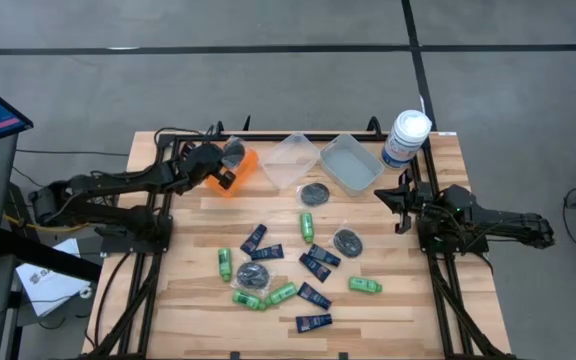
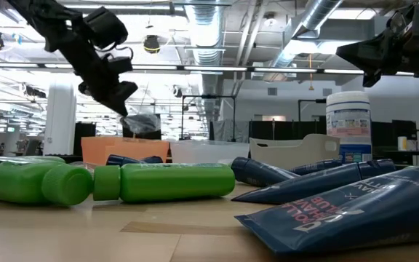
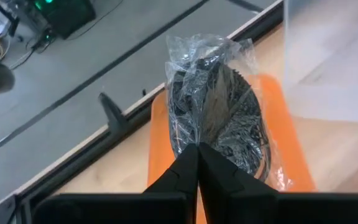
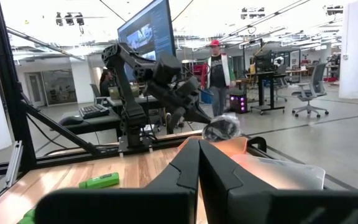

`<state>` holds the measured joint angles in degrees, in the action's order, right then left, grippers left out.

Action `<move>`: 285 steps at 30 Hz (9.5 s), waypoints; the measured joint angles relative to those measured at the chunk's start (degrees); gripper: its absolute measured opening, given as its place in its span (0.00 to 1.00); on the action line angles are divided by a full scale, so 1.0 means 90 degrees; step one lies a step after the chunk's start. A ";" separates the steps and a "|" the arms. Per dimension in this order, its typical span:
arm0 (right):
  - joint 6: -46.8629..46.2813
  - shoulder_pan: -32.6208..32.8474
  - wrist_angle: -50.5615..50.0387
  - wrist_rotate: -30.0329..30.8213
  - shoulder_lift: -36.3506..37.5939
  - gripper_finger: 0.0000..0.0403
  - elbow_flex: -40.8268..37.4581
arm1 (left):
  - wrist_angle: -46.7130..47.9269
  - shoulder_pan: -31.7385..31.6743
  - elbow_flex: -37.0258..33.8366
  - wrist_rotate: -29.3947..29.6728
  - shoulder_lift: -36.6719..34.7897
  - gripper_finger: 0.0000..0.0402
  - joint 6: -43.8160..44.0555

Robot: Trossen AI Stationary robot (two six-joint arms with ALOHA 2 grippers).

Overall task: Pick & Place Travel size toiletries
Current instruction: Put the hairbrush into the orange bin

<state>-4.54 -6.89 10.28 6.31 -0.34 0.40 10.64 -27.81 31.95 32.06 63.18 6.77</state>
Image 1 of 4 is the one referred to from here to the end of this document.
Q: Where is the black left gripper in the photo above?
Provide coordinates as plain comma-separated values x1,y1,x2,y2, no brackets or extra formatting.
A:
181,141,237,191

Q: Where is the grey plastic bin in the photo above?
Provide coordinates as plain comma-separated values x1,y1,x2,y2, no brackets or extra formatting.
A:
319,132,386,198

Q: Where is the dark blue travel tube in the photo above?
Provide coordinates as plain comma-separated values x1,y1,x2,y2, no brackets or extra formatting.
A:
295,313,334,334
296,281,333,311
239,223,268,256
298,252,333,284
250,243,286,261
307,243,342,268

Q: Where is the black aluminium table frame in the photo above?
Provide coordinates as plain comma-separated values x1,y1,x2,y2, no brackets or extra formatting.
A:
75,115,519,360

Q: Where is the white wipes canister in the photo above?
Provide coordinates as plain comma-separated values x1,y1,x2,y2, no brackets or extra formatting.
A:
380,109,433,170

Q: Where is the clear plastic bin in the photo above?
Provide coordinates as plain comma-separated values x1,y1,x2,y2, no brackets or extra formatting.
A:
260,131,322,190

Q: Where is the yellow cable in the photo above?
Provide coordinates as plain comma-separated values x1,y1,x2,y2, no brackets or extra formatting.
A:
2,213,92,235

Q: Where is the black stand beam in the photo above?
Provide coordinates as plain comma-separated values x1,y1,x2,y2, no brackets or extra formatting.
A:
0,228,103,282

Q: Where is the white printed paper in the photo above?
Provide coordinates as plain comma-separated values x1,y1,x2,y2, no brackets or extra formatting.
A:
15,237,93,318

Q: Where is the small green bottle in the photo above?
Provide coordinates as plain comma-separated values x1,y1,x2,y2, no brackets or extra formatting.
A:
263,281,299,307
217,247,233,283
299,211,315,244
348,276,384,295
231,289,268,312

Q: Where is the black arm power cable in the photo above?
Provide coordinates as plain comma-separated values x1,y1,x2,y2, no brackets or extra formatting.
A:
92,251,134,351

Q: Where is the orange plastic bin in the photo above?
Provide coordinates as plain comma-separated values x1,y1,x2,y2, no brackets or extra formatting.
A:
204,145,260,197

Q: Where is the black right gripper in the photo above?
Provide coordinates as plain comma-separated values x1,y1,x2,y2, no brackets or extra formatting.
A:
373,180,447,236

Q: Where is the black disc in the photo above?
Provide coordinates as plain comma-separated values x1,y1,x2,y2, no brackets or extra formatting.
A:
331,225,365,260
296,181,333,209
231,259,273,293
220,137,248,170

